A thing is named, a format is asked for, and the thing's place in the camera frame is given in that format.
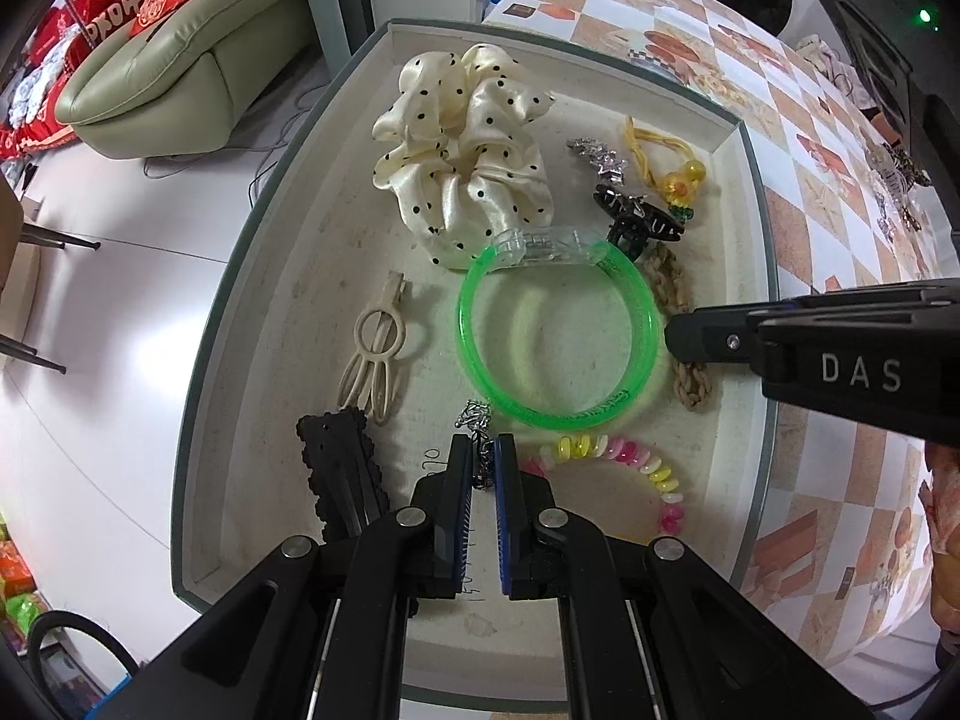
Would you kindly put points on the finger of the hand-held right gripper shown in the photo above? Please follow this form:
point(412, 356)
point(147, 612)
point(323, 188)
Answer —
point(862, 296)
point(712, 337)

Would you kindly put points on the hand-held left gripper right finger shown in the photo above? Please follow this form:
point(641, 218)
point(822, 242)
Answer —
point(504, 510)

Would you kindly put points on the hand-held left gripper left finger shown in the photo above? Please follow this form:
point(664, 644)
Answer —
point(459, 499)

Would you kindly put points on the silver metal hair accessory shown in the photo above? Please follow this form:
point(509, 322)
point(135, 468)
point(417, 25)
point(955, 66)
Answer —
point(474, 420)

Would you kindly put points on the black scalloped hair clip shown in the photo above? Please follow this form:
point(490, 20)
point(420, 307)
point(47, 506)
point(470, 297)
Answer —
point(337, 457)

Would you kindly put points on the black hair claw clip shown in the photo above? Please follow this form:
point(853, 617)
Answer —
point(637, 217)

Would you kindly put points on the green plastic bangle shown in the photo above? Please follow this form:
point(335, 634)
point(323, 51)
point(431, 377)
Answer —
point(547, 247)

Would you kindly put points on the silver star hair clip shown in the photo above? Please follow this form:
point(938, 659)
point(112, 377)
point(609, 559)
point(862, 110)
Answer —
point(600, 161)

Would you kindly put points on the grey jewelry tray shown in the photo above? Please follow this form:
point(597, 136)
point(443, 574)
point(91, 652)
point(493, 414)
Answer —
point(300, 255)

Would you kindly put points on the pile of assorted jewelry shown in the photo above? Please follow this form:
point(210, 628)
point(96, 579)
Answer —
point(896, 172)

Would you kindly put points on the person's right hand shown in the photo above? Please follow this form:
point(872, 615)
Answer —
point(943, 510)

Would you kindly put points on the checkered printed tablecloth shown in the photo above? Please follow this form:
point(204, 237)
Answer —
point(825, 480)

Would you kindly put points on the beige loop hair clip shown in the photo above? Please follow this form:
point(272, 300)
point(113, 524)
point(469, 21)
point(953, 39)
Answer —
point(394, 286)

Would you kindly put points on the floral patterned cloth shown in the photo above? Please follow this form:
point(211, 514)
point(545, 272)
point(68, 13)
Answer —
point(825, 60)

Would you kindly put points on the cream polka dot scrunchie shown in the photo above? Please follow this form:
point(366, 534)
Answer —
point(457, 165)

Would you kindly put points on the pile of colourful snack packets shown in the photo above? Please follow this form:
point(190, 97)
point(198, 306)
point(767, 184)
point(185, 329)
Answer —
point(15, 600)

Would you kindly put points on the beige leather sofa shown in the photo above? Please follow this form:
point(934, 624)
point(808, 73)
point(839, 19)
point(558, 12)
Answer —
point(187, 67)

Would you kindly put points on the wooden chair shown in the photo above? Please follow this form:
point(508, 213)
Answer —
point(7, 217)

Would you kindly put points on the pile of red fabrics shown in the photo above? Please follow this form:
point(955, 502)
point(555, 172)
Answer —
point(30, 135)

